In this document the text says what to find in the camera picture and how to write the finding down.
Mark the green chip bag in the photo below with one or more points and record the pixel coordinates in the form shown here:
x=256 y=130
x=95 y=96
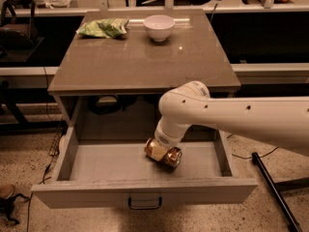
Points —
x=103 y=28

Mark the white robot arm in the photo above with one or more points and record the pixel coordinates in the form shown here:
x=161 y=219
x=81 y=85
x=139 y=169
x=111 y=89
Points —
x=281 y=122

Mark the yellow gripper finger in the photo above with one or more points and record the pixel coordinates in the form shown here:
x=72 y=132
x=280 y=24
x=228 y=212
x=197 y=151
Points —
x=154 y=150

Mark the black drawer handle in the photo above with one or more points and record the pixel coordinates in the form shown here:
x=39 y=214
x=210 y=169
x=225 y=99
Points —
x=141 y=205

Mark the brown shoe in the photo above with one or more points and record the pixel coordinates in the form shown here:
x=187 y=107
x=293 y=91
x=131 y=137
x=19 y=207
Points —
x=6 y=191

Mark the black pole on floor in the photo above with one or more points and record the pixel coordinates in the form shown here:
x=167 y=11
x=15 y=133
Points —
x=293 y=225

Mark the dark chair at left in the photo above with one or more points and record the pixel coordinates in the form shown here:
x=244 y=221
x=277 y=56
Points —
x=18 y=41

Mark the open grey top drawer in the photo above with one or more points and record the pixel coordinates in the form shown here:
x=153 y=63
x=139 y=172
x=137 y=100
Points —
x=102 y=163

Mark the white bowl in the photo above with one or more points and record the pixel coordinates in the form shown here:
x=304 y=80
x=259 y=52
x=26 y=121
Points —
x=159 y=27

